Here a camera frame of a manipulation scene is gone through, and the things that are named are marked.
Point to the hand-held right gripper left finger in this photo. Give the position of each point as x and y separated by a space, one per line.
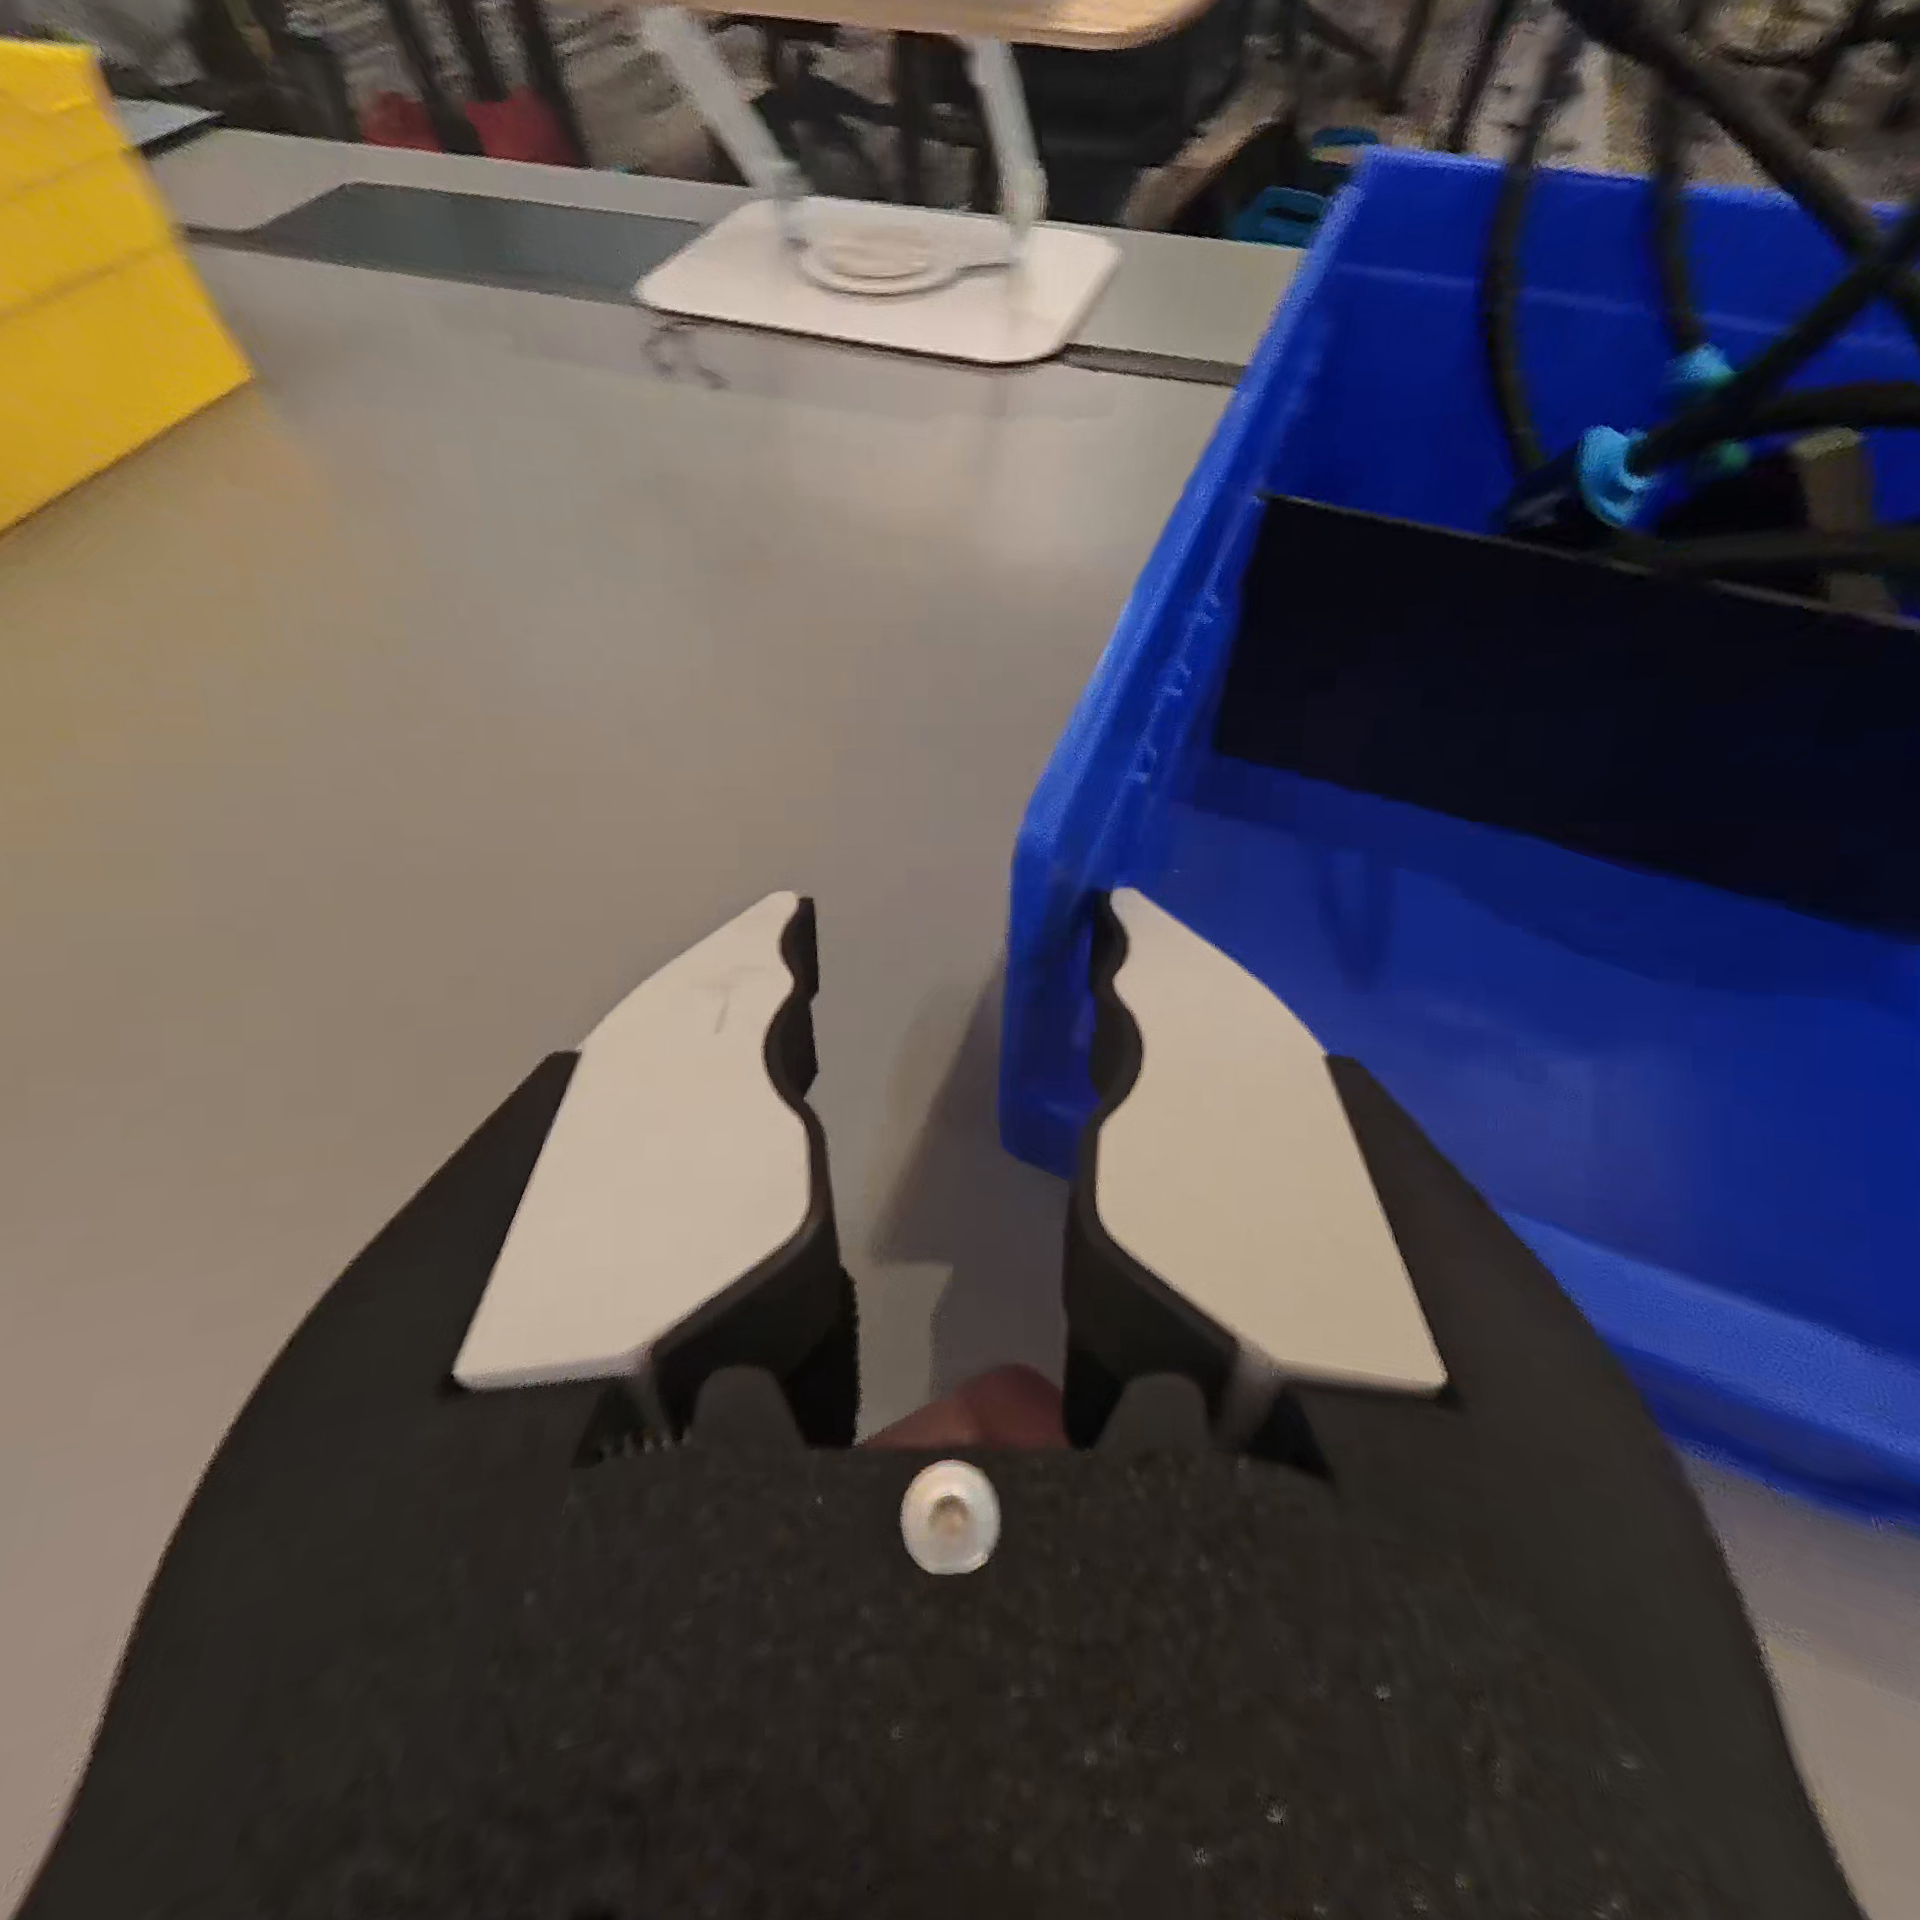
662 1186

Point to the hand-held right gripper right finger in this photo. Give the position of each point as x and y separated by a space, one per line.
1246 1186

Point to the blue plastic bin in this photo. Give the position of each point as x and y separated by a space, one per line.
1502 1126

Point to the yellow plastic bin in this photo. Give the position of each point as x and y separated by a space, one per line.
88 300

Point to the grey desk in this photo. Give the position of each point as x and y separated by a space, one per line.
529 675

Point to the black bin divider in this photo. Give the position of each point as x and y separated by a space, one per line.
1502 675

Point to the white panel base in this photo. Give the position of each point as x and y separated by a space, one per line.
888 285

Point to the blue bag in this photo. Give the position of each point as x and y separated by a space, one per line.
1305 190

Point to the red storage bin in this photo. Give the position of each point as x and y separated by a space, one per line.
466 125

